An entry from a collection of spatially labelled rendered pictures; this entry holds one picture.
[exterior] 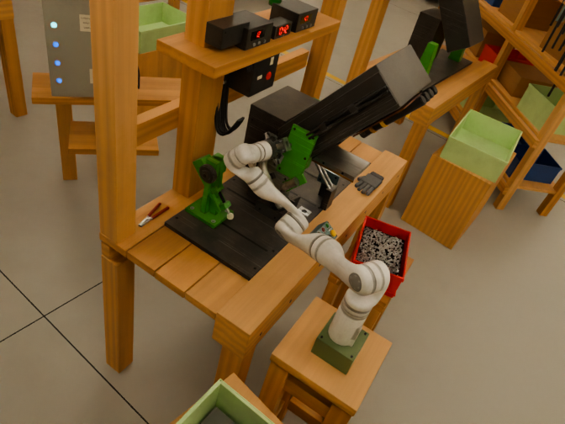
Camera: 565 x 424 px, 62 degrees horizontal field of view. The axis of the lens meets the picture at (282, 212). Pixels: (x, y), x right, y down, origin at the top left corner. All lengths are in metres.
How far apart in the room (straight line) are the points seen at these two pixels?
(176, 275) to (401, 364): 1.57
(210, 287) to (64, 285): 1.33
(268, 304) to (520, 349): 2.08
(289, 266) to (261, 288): 0.17
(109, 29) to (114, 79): 0.14
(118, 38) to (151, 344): 1.66
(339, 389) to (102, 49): 1.23
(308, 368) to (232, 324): 0.29
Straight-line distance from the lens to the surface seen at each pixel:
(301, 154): 1.91
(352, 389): 1.63
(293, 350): 1.65
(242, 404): 1.40
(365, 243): 2.07
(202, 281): 1.72
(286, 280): 1.76
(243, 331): 1.59
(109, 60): 1.44
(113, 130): 1.53
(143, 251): 1.81
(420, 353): 2.98
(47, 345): 2.66
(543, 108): 4.34
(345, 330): 1.54
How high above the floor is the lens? 2.18
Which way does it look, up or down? 39 degrees down
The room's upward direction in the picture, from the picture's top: 15 degrees clockwise
